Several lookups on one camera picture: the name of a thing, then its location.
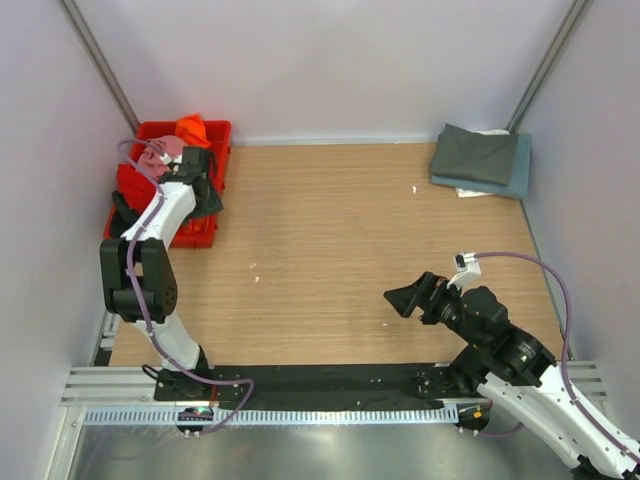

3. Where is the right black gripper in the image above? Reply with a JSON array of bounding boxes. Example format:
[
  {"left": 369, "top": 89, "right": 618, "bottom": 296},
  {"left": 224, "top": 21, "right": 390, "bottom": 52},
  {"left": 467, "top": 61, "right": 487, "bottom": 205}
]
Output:
[{"left": 383, "top": 270, "right": 487, "bottom": 350}]

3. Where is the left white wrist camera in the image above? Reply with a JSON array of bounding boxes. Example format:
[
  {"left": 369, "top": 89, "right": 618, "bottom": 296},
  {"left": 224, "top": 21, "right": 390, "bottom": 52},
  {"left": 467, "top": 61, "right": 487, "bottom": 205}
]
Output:
[{"left": 160, "top": 153, "right": 183, "bottom": 172}]

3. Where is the aluminium frame rail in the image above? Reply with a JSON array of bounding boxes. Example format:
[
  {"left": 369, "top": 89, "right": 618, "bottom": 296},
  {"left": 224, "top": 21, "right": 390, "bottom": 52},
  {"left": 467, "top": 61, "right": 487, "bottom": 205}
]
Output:
[{"left": 60, "top": 360, "right": 608, "bottom": 406}]

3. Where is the folded grey t shirt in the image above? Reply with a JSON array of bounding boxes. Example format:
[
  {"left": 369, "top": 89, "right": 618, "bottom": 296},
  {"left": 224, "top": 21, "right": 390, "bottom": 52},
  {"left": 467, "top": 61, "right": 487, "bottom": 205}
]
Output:
[{"left": 429, "top": 124, "right": 518, "bottom": 185}]

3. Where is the folded blue t shirt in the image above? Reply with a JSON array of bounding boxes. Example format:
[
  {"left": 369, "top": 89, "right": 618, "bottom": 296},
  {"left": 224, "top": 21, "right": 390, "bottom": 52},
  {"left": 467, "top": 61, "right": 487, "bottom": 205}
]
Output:
[{"left": 430, "top": 133, "right": 532, "bottom": 200}]

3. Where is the black t shirt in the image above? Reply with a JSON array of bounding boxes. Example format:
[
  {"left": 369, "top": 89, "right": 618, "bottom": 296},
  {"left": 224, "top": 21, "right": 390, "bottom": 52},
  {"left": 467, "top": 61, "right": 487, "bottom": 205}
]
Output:
[{"left": 104, "top": 150, "right": 223, "bottom": 238}]

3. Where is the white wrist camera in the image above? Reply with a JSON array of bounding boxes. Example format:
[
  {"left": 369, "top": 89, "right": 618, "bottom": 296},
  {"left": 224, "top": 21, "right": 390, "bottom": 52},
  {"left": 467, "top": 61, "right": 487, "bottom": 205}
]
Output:
[
  {"left": 160, "top": 153, "right": 183, "bottom": 172},
  {"left": 447, "top": 252, "right": 481, "bottom": 291}
]

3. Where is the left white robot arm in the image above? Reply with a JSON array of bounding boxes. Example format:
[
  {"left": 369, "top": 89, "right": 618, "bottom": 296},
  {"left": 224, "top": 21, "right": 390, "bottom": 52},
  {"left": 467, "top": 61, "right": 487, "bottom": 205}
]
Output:
[{"left": 99, "top": 147, "right": 219, "bottom": 400}]

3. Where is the red t shirt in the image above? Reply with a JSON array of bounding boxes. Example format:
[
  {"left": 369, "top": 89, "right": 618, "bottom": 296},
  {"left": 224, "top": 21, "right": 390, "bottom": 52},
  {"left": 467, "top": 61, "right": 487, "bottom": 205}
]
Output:
[{"left": 116, "top": 163, "right": 162, "bottom": 214}]

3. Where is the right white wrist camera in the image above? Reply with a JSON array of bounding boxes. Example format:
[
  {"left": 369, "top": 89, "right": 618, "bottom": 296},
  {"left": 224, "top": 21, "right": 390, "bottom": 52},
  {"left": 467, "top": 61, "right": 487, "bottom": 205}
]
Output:
[{"left": 447, "top": 252, "right": 481, "bottom": 291}]

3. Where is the folded white t shirt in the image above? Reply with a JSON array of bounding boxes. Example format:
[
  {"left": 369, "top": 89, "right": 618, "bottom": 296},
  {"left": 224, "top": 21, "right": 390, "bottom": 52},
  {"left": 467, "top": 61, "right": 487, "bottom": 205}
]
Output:
[{"left": 454, "top": 129, "right": 509, "bottom": 198}]

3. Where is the orange t shirt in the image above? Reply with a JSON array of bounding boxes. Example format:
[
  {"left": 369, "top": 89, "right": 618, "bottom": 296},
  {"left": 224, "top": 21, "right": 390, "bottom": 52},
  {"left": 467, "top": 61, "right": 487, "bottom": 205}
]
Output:
[{"left": 175, "top": 113, "right": 211, "bottom": 148}]

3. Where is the red plastic bin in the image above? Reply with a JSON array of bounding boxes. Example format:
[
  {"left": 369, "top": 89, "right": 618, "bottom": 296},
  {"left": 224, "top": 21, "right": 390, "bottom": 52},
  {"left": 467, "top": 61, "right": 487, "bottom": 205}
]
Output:
[{"left": 102, "top": 120, "right": 233, "bottom": 250}]

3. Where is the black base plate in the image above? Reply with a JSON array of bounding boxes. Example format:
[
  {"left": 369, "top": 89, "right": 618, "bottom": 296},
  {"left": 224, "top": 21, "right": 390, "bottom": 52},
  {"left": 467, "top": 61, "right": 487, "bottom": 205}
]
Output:
[{"left": 142, "top": 363, "right": 482, "bottom": 412}]

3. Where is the dusty pink t shirt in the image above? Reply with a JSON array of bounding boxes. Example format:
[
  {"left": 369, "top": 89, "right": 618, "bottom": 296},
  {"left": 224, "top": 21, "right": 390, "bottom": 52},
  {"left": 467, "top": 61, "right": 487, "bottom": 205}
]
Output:
[{"left": 138, "top": 135, "right": 186, "bottom": 182}]

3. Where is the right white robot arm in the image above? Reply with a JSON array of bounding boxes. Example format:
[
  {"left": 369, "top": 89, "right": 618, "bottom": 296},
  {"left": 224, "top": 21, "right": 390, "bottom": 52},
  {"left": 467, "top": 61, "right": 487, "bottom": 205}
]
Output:
[{"left": 383, "top": 272, "right": 639, "bottom": 479}]

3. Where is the grey slotted cable duct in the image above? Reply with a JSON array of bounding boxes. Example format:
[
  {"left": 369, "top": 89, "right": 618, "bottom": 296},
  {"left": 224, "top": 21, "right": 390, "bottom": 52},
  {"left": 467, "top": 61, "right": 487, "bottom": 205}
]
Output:
[{"left": 83, "top": 404, "right": 459, "bottom": 427}]

